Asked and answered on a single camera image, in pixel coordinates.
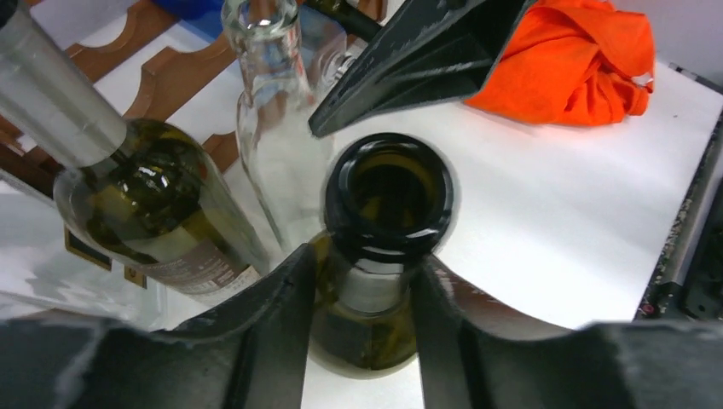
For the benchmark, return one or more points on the blue square bottle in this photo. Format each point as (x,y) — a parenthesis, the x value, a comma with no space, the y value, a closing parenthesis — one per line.
(202,17)

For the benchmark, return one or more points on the orange cloth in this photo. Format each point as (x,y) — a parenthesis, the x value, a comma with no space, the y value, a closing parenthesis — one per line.
(581,63)

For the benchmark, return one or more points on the small clear glass bottle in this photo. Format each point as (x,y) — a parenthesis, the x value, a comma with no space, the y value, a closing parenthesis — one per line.
(289,55)

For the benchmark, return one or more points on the green wine bottle middle back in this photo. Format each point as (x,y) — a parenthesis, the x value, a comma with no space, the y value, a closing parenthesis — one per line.
(139,190)

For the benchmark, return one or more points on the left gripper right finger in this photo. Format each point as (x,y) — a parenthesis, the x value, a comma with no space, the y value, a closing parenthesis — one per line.
(477,352)

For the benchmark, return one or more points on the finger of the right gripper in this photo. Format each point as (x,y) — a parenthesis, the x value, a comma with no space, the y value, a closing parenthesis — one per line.
(428,52)

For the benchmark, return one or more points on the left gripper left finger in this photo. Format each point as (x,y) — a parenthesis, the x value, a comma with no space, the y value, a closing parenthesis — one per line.
(248,352)

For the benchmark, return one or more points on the green wine bottle white label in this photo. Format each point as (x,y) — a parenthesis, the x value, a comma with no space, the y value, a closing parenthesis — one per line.
(349,17)

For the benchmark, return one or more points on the brown wooden wine rack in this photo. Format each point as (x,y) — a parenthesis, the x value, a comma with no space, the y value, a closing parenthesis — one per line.
(168,79)

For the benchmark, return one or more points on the black mounting rail base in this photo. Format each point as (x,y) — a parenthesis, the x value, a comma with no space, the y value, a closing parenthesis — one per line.
(686,282)

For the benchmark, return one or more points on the green wine bottle front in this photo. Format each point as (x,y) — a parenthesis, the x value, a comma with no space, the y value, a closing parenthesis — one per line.
(388,202)

